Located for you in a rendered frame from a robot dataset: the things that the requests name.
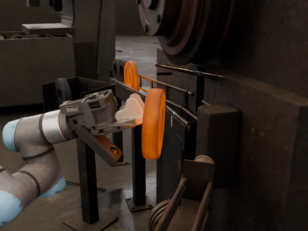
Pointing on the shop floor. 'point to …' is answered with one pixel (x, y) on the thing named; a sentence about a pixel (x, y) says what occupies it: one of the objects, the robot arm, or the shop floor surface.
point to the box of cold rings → (32, 65)
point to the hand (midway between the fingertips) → (154, 115)
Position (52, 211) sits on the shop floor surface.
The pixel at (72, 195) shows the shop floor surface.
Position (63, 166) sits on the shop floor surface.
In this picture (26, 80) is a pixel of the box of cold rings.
